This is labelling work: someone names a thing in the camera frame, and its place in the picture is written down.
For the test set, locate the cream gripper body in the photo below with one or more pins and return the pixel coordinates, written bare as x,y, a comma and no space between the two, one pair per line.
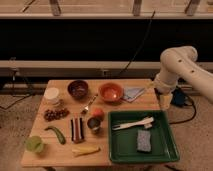
165,100

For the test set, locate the grey blue sponge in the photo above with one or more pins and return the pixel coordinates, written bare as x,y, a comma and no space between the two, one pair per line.
144,141

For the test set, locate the green plastic tray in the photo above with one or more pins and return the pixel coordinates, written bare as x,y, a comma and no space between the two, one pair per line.
123,143

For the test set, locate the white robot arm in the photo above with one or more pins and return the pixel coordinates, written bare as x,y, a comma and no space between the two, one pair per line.
179,62

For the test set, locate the blue folded cloth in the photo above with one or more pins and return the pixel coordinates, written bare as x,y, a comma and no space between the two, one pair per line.
132,93

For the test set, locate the orange bowl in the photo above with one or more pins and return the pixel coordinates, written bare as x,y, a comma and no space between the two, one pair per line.
110,92

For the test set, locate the orange peach fruit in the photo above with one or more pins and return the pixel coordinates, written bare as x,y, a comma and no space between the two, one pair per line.
98,113

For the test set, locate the small metal cup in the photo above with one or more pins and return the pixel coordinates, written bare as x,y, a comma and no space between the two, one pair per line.
94,125

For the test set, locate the metal spoon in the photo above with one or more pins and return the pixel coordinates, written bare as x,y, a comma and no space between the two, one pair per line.
86,108

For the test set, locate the dark purple bowl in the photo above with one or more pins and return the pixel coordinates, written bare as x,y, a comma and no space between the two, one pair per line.
78,89

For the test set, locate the yellow banana toy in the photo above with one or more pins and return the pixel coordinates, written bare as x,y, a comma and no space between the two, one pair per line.
78,151

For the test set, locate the wooden table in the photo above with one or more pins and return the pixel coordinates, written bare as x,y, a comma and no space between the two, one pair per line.
58,155

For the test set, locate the bunch of red grapes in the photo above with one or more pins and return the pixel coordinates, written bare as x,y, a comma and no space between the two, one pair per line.
51,115

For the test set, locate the green chili pepper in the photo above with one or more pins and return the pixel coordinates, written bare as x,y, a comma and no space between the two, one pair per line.
61,138

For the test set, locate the green cup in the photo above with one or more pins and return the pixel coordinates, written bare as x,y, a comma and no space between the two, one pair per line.
34,144

